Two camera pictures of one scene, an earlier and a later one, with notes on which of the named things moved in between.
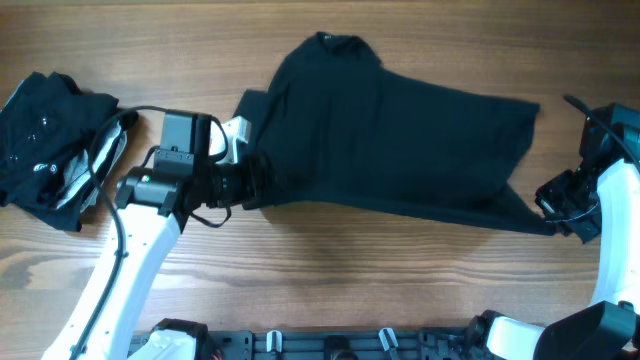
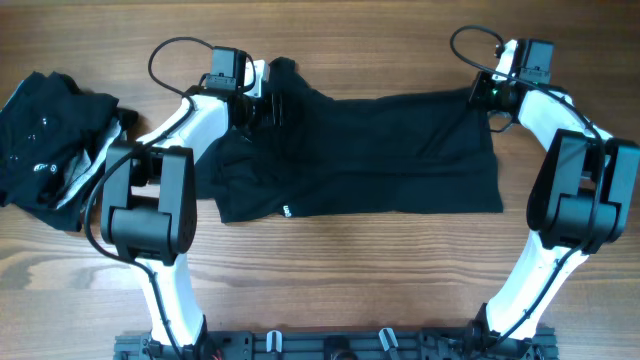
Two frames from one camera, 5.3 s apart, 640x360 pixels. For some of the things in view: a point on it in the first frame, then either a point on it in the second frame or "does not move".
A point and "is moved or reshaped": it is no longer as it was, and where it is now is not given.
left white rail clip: [274, 340] does not move
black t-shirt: [341, 130] is moved or reshaped
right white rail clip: [383, 338] does not move
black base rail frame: [346, 344] does not move
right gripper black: [547, 196] -> [484, 81]
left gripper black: [251, 167] -> [274, 106]
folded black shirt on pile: [46, 120] does not move
